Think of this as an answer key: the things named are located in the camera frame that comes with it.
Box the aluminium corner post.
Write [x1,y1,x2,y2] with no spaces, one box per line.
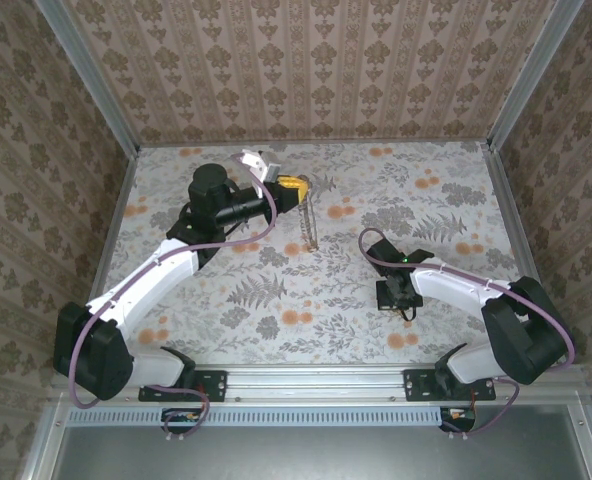
[34,0,141,157]
[486,0,586,151]

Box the large keyring with split rings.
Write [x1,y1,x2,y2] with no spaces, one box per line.
[297,172,323,250]

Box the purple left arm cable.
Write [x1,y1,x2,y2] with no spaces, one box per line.
[68,152,278,441]

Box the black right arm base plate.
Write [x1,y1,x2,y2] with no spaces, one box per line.
[403,368,497,403]

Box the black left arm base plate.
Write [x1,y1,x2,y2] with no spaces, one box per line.
[138,368,228,403]

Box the aluminium side rail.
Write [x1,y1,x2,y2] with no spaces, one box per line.
[479,142,585,369]
[69,149,141,367]

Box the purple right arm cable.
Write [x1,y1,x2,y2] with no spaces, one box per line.
[357,227,577,439]

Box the grey metal panel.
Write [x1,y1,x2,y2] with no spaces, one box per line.
[50,403,592,480]

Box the black connector with wires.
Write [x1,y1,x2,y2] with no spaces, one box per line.
[161,407,201,435]
[438,405,477,434]

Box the grey slotted cable duct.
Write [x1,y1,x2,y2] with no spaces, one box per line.
[67,405,447,428]

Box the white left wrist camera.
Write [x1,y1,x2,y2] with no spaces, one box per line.
[239,148,282,184]

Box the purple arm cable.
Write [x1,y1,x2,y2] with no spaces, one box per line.
[68,152,278,441]
[357,227,577,439]

